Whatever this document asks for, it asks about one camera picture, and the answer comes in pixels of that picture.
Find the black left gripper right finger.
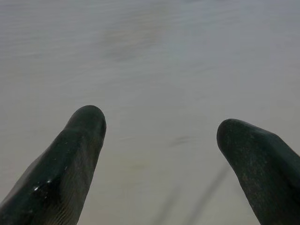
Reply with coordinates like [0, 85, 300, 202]
[216, 118, 300, 225]

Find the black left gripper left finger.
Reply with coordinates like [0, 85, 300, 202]
[0, 105, 107, 225]

